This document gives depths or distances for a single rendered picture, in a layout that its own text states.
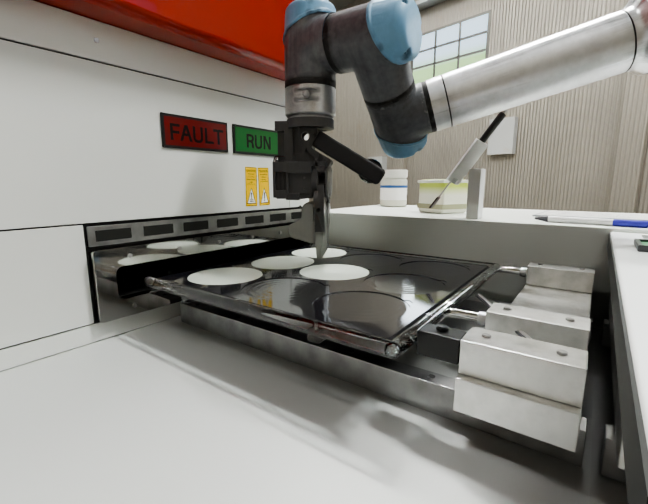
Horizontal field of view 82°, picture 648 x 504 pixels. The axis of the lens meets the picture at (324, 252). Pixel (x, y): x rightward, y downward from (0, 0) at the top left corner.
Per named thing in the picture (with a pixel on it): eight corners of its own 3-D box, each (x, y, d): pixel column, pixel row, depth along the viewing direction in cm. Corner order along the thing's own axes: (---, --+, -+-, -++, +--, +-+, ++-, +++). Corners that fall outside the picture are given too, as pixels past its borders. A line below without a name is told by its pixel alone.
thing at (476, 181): (443, 217, 66) (447, 139, 64) (450, 216, 70) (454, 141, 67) (479, 219, 63) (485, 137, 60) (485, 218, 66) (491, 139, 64)
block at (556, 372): (457, 373, 29) (460, 337, 29) (470, 357, 32) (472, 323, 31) (582, 409, 24) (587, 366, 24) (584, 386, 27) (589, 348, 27)
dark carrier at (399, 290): (157, 281, 51) (157, 277, 51) (313, 247, 78) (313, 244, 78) (387, 345, 31) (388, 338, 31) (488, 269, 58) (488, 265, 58)
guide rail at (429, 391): (181, 321, 56) (179, 302, 56) (192, 318, 58) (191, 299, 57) (581, 468, 27) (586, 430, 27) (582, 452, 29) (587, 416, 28)
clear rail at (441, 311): (380, 359, 29) (381, 342, 29) (492, 270, 59) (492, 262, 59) (397, 364, 29) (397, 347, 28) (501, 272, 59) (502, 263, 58)
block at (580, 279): (525, 284, 55) (527, 264, 54) (528, 279, 57) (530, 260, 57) (592, 293, 50) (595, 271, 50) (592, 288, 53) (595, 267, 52)
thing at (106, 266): (95, 321, 49) (87, 249, 48) (305, 263, 84) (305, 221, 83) (101, 324, 48) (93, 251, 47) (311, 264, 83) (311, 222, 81)
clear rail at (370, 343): (141, 286, 50) (140, 276, 50) (151, 284, 51) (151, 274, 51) (397, 364, 29) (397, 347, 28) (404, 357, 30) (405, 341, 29)
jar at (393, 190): (375, 206, 100) (376, 169, 98) (387, 205, 106) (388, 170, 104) (399, 207, 96) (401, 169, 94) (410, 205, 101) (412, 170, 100)
